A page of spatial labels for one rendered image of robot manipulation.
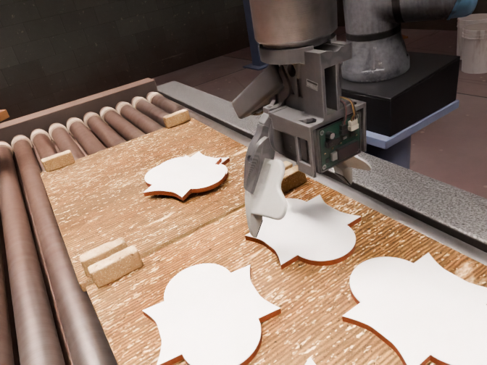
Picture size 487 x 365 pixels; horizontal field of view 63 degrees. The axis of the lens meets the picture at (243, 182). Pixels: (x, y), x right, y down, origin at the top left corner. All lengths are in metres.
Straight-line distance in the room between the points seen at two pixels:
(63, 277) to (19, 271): 0.08
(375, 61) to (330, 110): 0.57
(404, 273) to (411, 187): 0.21
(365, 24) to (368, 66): 0.09
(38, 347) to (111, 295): 0.09
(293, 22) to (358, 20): 0.58
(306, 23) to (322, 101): 0.06
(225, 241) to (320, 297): 0.15
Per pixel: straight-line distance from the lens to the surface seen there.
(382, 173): 0.66
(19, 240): 0.72
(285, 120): 0.38
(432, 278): 0.44
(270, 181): 0.41
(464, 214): 0.58
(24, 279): 0.63
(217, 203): 0.59
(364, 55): 0.93
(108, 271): 0.51
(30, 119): 1.28
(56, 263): 0.63
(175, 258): 0.51
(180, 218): 0.58
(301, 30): 0.35
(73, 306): 0.54
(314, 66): 0.35
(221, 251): 0.50
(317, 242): 0.48
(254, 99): 0.44
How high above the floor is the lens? 1.25
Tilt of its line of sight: 30 degrees down
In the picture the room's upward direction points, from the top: 11 degrees counter-clockwise
